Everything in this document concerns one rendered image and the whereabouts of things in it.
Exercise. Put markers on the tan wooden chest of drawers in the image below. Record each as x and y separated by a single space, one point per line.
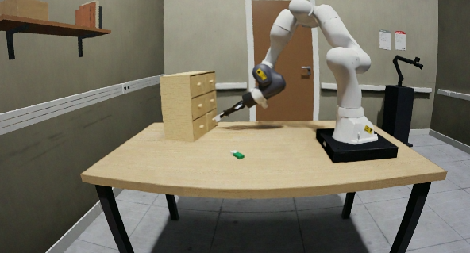
176 98

